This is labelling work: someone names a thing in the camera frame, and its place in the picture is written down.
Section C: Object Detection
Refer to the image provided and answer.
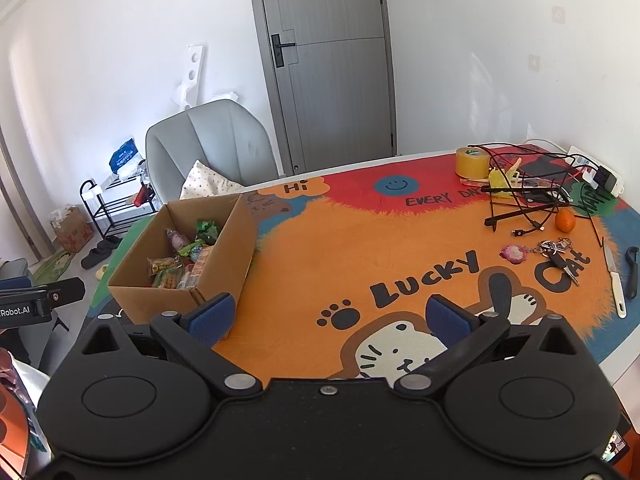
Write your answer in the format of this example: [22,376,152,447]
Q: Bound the black slippers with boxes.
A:
[81,237,124,270]

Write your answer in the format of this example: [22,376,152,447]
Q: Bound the yellow plastic clip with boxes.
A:
[487,160,521,196]

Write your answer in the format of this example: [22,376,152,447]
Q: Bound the grey door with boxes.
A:
[245,0,401,177]

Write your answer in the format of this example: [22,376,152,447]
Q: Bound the dark green snack packet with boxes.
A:
[194,218,222,246]

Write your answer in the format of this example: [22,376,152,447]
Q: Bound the green floor mat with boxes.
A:
[32,250,77,287]

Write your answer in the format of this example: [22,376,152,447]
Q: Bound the brown rice cracker packet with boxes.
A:
[190,245,217,282]

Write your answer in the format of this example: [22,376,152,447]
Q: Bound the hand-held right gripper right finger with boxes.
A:
[392,294,583,397]

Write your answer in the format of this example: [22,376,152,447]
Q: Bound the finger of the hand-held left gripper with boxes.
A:
[32,277,86,307]

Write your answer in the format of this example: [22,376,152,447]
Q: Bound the grey chair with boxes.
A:
[145,99,281,207]

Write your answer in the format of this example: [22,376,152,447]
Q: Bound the printed cardboard box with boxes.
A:
[48,206,95,254]

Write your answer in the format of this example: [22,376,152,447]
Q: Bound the colourful printed table mat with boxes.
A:
[85,142,640,381]

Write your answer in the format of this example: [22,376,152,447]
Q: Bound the dotted white pillow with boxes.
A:
[179,160,246,202]

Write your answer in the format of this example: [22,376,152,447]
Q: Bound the black charger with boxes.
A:
[592,165,619,191]

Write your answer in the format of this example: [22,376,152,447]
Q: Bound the purple snack packet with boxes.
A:
[165,228,194,252]

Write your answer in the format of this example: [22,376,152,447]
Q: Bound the white power strip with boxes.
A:
[567,145,626,197]

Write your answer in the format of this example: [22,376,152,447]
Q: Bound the bunch of keys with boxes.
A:
[531,237,581,287]

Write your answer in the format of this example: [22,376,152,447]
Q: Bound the brown cardboard box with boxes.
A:
[107,194,259,327]

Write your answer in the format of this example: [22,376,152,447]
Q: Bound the yellow tape roll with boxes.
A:
[455,147,494,181]

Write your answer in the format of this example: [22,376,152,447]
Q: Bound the black shoe rack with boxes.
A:
[80,170,162,242]

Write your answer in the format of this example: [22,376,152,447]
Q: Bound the white handled knife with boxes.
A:
[602,242,629,319]

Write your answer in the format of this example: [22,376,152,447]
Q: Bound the white foam board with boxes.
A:
[172,44,206,111]

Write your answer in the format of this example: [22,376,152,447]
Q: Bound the grey sofa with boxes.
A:
[0,259,31,291]

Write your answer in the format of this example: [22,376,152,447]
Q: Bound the blue white plastic bag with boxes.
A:
[109,137,139,177]

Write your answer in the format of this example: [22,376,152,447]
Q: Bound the black wire rack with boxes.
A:
[482,144,609,252]

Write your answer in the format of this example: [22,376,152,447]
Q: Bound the black curved tool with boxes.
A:
[625,246,640,302]

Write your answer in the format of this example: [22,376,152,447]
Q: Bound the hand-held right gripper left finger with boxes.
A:
[77,294,263,397]

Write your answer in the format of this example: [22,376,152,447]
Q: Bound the black door handle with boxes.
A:
[270,33,297,69]

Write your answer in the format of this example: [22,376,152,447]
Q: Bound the black usb cable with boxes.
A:
[510,210,557,237]

